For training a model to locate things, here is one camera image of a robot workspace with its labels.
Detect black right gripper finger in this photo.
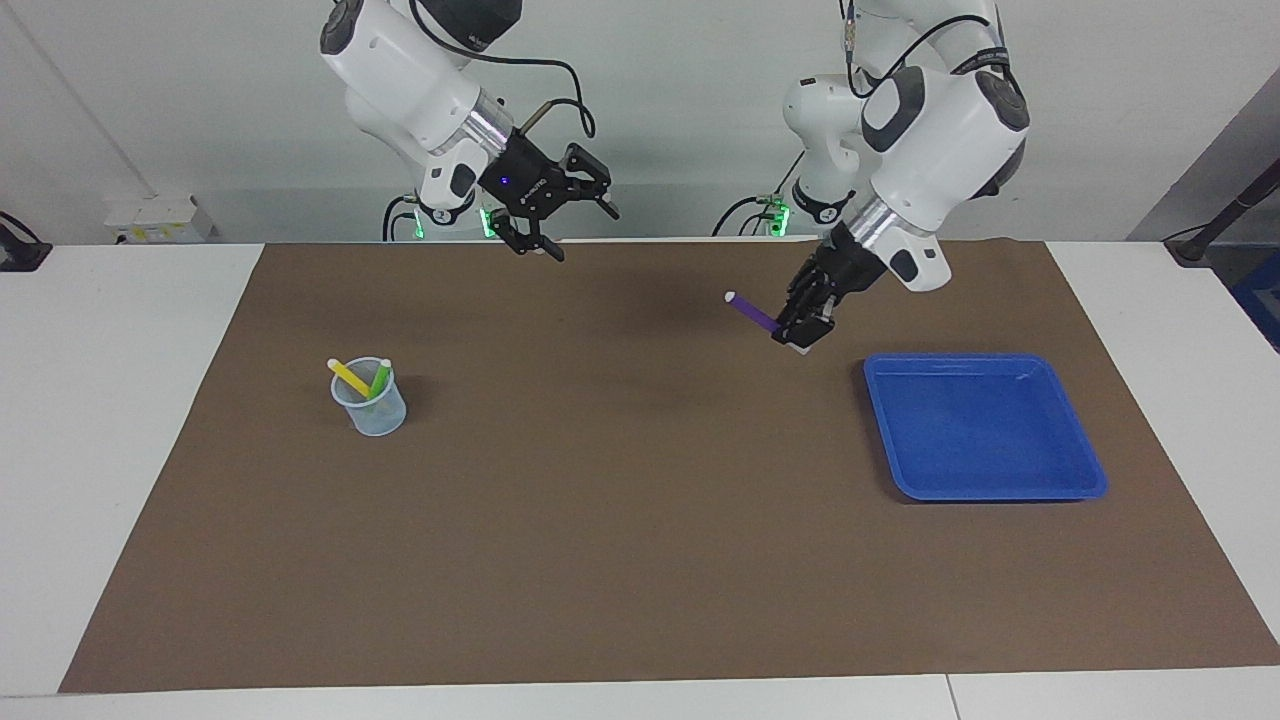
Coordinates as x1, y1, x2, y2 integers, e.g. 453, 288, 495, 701
558, 142, 622, 222
488, 207, 567, 264

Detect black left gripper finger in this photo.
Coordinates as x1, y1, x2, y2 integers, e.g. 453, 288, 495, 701
770, 282, 821, 348
798, 296, 838, 354

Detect purple marker pen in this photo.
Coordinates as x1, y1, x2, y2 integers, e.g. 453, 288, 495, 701
724, 290, 784, 337

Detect yellow marker pen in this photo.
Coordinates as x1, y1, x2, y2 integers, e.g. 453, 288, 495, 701
327, 358, 372, 399

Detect blue plastic tray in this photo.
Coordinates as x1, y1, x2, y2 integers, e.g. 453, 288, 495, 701
863, 352, 1109, 502

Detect translucent plastic cup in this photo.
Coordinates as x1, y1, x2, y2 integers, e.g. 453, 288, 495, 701
331, 357, 408, 438

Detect brown table mat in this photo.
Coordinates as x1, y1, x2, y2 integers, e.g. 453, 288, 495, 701
58, 238, 1280, 695

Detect black tripod pole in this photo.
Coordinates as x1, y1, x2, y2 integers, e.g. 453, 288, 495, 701
1164, 158, 1280, 267

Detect blue crate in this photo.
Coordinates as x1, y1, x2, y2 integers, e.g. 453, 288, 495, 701
1232, 250, 1280, 354

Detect black clamp stand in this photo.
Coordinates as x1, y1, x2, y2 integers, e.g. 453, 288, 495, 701
0, 211, 54, 274

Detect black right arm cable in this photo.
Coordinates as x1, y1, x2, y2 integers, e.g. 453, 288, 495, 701
408, 0, 598, 141

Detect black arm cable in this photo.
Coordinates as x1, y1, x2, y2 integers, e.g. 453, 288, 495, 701
838, 0, 1006, 101
408, 0, 598, 141

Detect black base cable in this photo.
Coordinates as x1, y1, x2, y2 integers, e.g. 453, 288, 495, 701
382, 193, 421, 243
711, 150, 806, 239

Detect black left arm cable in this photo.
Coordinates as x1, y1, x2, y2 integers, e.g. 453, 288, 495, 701
838, 0, 1006, 101

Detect white wall socket box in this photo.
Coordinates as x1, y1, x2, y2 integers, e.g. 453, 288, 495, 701
105, 194, 217, 245

